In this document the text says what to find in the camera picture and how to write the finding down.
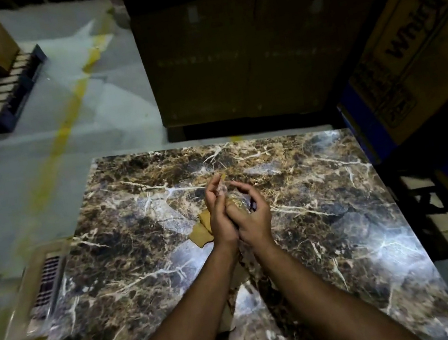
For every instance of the person's left hand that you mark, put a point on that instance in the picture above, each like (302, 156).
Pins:
(221, 228)

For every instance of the person's left forearm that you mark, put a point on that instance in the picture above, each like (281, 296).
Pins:
(183, 333)

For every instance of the marble pattern table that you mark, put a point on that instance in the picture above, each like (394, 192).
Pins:
(132, 234)

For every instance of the grey wrapped pallet load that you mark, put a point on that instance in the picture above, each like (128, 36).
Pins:
(117, 5)

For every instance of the blue pallet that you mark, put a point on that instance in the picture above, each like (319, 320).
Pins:
(3, 106)

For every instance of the clear plastic film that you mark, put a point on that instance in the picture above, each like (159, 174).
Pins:
(60, 319)

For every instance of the person's right forearm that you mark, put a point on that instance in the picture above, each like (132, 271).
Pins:
(337, 307)

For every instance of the checked cloth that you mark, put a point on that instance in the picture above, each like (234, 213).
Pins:
(46, 283)

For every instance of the person's right hand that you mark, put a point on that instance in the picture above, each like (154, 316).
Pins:
(255, 226)

